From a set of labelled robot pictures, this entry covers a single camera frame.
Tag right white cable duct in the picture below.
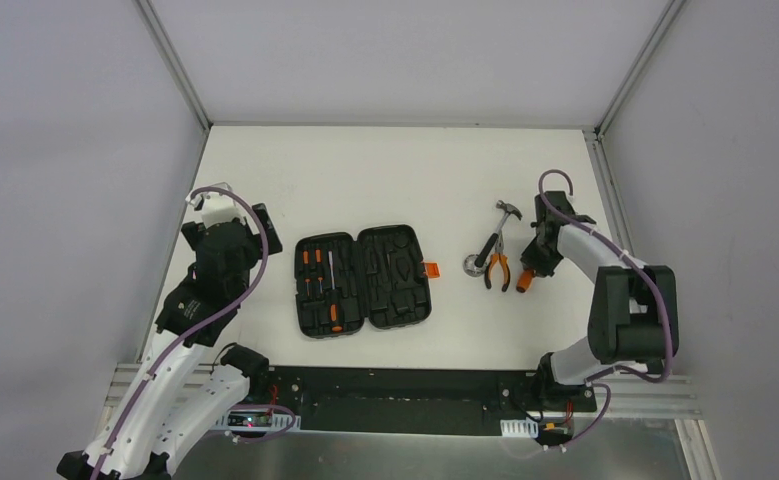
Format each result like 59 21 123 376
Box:
500 418 539 439

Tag aluminium frame rail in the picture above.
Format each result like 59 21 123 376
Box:
104 363 703 420

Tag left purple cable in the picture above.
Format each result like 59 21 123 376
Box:
88 185 271 480

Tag black plastic tool case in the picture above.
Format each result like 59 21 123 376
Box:
294 224 432 339

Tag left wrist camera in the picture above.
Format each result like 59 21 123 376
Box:
186 192 244 228

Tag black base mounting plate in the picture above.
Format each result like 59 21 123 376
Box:
242 366 596 436

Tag large orange black screwdriver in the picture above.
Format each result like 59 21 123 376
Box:
515 268 536 293

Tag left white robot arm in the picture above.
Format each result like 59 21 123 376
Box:
57 203 282 479

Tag left white cable duct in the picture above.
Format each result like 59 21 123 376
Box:
211 410 301 433

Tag silver measuring tape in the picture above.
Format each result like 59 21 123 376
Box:
463 254 485 278

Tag hammer with black handle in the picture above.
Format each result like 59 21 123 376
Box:
473 200 523 270

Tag white cable duct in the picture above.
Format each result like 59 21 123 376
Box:
500 418 539 439
211 410 301 433

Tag orange handled pliers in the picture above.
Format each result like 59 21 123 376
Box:
484 240 511 292

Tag flat screwdriver in case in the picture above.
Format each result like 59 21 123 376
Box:
327 250 343 333

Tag small orange black screwdriver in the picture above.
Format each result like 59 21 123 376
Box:
302 249 311 298

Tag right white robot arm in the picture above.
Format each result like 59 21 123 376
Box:
517 191 679 410

